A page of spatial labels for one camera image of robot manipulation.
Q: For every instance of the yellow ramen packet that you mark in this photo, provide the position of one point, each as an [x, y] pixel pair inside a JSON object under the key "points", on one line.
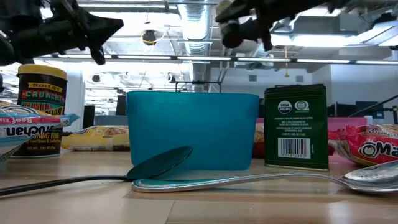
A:
{"points": [[96, 138]]}

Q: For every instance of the black tall box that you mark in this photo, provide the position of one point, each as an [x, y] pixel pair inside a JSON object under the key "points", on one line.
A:
{"points": [[89, 116]]}

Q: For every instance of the black ceiling dome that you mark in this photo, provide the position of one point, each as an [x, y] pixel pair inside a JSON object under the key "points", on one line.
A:
{"points": [[149, 37]]}

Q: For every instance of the dark green spice tin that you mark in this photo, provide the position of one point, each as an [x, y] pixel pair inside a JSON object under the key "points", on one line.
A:
{"points": [[295, 130]]}

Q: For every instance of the blue rectangular plastic bin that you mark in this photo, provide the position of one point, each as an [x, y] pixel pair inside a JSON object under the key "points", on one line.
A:
{"points": [[192, 130]]}

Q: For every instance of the dark background monitors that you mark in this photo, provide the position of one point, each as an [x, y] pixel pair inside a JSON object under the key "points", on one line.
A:
{"points": [[367, 109]]}

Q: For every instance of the silver ceiling air duct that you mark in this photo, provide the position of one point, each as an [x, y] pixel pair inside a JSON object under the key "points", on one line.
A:
{"points": [[196, 31]]}

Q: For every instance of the long ceiling light strip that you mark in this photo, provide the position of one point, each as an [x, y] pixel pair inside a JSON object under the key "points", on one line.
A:
{"points": [[202, 58]]}

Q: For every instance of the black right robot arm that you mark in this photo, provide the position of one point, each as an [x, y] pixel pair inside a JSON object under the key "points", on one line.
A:
{"points": [[337, 3]]}

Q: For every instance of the white pillar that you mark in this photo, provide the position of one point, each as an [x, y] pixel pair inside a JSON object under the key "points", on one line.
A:
{"points": [[74, 102]]}

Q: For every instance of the dark red ramen packet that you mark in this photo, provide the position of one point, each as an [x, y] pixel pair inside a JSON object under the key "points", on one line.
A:
{"points": [[258, 140]]}

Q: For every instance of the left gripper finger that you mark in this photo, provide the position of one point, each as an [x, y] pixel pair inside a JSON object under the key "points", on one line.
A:
{"points": [[102, 22], [99, 36]]}

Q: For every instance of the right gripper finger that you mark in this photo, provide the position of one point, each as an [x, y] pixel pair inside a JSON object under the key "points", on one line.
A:
{"points": [[262, 29], [245, 11]]}

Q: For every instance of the silver metal spoon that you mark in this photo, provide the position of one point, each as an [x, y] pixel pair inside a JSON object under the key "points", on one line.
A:
{"points": [[370, 180]]}

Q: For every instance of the yellow-lid seasoning jar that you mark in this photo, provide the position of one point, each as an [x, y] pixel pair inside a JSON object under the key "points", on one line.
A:
{"points": [[42, 90]]}

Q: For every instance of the black spoon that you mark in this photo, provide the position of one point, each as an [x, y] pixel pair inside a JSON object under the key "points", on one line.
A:
{"points": [[158, 163]]}

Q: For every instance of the bright red ramen packet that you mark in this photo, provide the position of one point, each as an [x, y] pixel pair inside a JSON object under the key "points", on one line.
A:
{"points": [[363, 146]]}

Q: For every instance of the red plastic bin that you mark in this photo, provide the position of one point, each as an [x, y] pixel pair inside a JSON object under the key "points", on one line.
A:
{"points": [[345, 124]]}

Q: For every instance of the blue-edged ramen packet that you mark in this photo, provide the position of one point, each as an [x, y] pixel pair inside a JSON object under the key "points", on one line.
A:
{"points": [[31, 127]]}

